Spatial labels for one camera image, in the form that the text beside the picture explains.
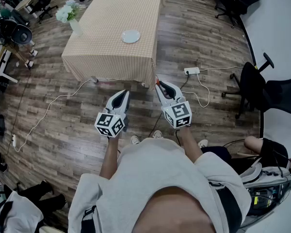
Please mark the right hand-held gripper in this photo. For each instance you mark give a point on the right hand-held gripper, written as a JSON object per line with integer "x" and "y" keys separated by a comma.
{"x": 178, "y": 114}

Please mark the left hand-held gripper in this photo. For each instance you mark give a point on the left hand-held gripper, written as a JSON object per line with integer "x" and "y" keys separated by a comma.
{"x": 106, "y": 124}

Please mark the white round plate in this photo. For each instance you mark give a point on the white round plate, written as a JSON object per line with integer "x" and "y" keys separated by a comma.
{"x": 131, "y": 36}

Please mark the person's right forearm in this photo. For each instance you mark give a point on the person's right forearm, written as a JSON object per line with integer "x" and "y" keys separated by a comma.
{"x": 190, "y": 144}

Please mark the person's left forearm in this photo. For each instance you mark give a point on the person's left forearm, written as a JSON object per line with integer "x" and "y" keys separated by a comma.
{"x": 110, "y": 156}

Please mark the white power strip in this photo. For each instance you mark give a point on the white power strip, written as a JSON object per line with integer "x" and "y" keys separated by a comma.
{"x": 14, "y": 140}
{"x": 191, "y": 71}

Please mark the person's left white shoe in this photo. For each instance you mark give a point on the person's left white shoe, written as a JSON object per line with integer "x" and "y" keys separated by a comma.
{"x": 135, "y": 139}

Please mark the person's white shoe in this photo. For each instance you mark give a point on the person's white shoe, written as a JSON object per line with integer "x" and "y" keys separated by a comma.
{"x": 135, "y": 139}
{"x": 157, "y": 134}

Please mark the person's right white shoe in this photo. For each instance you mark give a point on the person's right white shoe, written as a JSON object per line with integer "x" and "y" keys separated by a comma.
{"x": 157, "y": 134}

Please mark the person's grey sweatshirt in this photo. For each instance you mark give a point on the person's grey sweatshirt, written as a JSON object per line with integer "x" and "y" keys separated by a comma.
{"x": 150, "y": 169}

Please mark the table with checkered tablecloth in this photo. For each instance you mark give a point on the table with checkered tablecloth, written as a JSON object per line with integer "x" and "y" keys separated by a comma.
{"x": 116, "y": 21}

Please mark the white vase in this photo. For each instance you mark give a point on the white vase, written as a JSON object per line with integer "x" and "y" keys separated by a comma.
{"x": 76, "y": 28}

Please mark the white flower bouquet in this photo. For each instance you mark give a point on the white flower bouquet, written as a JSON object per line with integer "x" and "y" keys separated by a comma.
{"x": 65, "y": 12}

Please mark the black studio light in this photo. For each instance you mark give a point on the black studio light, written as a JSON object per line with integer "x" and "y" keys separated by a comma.
{"x": 23, "y": 35}

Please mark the grey equipment backpack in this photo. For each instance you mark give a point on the grey equipment backpack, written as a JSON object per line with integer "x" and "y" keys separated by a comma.
{"x": 257, "y": 176}

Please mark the wooden table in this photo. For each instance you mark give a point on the wooden table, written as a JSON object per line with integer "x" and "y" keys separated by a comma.
{"x": 26, "y": 0}

